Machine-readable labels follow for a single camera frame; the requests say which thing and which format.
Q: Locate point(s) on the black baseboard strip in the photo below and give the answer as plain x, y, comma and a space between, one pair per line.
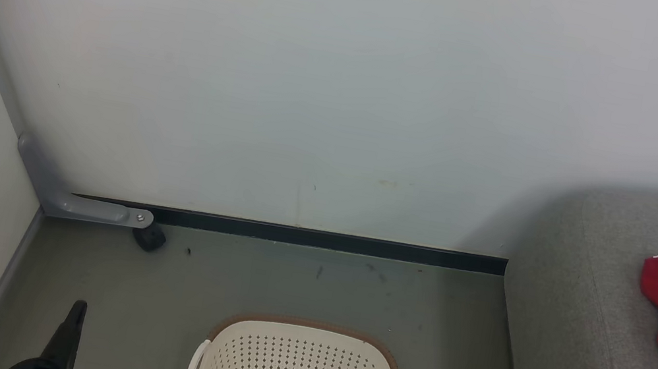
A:
326, 240

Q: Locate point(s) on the grey metal corner bracket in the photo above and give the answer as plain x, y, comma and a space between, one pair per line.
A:
71, 205

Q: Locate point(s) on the black caster wheel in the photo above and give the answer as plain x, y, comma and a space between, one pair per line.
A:
149, 239

